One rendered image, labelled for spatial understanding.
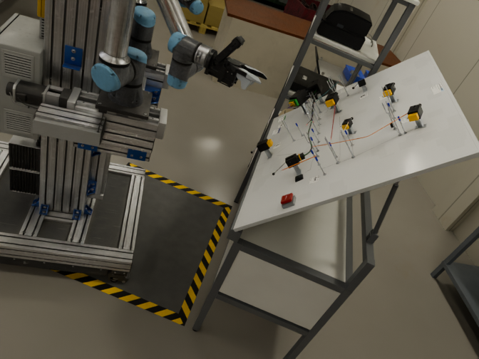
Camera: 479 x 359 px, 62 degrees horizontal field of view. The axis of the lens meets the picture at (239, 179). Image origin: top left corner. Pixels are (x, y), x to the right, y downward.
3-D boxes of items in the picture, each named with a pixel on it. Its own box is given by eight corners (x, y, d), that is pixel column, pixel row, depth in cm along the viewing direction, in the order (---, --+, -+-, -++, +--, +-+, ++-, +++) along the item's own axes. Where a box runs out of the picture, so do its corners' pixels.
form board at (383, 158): (275, 120, 275) (274, 118, 274) (429, 53, 229) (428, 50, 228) (234, 231, 180) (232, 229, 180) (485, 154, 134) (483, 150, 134)
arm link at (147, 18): (133, 40, 203) (137, 13, 195) (125, 28, 210) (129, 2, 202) (155, 42, 209) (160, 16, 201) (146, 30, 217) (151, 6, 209)
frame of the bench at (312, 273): (191, 330, 231) (234, 241, 184) (237, 207, 326) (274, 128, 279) (286, 370, 232) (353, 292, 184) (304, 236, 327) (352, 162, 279)
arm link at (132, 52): (148, 80, 176) (154, 51, 168) (131, 90, 166) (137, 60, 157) (125, 68, 177) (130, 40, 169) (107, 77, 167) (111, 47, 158)
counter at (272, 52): (376, 125, 552) (410, 71, 502) (207, 80, 486) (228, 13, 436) (358, 97, 611) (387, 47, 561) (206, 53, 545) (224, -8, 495)
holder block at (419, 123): (430, 115, 170) (423, 97, 167) (425, 129, 163) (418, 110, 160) (419, 117, 173) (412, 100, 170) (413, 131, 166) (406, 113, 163)
